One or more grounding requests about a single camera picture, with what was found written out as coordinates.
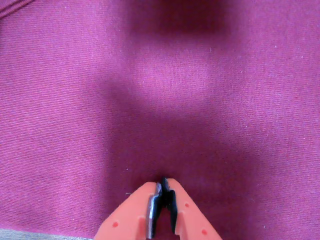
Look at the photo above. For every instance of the magenta fabric cloth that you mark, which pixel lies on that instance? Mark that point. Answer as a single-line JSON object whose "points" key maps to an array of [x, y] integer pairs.
{"points": [[160, 100]]}

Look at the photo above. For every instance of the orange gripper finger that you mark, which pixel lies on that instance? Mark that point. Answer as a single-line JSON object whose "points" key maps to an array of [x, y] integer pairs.
{"points": [[130, 215], [190, 215]]}

